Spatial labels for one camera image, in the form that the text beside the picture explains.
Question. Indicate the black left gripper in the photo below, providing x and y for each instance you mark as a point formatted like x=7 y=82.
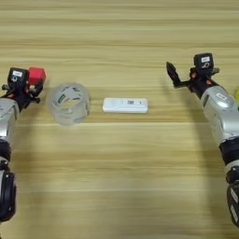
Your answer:
x=20 y=96

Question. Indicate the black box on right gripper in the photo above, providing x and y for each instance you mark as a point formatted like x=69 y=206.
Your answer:
x=203 y=62

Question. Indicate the clear tape roll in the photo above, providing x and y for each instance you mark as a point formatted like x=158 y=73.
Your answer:
x=67 y=104

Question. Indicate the white rectangular device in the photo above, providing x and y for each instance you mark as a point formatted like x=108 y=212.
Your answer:
x=124 y=105

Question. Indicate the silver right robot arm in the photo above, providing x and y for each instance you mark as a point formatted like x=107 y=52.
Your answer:
x=221 y=115

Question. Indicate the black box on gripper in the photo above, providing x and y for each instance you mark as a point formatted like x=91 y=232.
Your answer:
x=18 y=77
x=203 y=62

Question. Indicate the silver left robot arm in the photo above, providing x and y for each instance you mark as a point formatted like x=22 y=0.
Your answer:
x=6 y=124

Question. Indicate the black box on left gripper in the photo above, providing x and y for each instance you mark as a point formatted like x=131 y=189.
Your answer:
x=18 y=77

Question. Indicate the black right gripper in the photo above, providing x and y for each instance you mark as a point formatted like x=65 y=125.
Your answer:
x=202 y=81

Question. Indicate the multicolour puzzle cube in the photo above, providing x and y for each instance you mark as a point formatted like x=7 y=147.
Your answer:
x=237 y=96

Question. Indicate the red cube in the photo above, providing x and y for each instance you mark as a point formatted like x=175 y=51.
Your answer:
x=37 y=74

